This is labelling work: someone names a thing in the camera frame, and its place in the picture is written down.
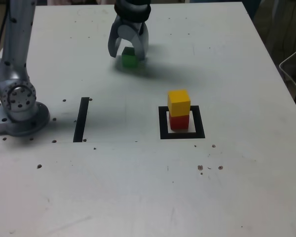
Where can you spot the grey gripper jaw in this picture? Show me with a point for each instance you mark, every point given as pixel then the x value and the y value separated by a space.
pixel 143 42
pixel 112 39

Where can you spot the green cube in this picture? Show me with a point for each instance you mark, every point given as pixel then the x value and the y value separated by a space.
pixel 128 60

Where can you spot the red cube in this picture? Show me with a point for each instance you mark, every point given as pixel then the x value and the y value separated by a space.
pixel 178 122

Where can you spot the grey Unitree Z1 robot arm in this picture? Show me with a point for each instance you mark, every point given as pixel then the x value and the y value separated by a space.
pixel 14 49

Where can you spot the yellow cube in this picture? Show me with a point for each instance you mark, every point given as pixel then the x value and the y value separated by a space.
pixel 178 103

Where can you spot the black tape square outline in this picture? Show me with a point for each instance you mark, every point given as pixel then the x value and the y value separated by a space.
pixel 162 126

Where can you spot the black tape strip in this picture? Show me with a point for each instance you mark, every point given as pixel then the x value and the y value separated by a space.
pixel 81 118

